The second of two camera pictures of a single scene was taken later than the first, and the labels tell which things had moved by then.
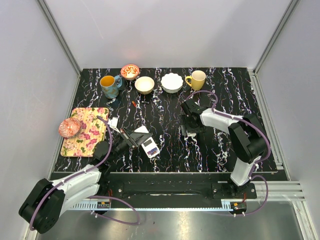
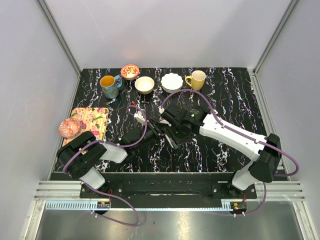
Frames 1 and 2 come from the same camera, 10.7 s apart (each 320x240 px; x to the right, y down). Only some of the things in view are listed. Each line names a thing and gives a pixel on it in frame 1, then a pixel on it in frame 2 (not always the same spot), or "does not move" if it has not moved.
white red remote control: [149, 146] -> [171, 141]
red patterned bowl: [69, 127] does not move
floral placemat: [93, 130] does not move
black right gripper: [200, 129] -> [169, 132]
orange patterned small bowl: [130, 71] does not move
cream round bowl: [144, 85] does not move
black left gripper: [135, 139] -> [156, 127]
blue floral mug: [110, 85] does not move
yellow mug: [198, 78] does not move
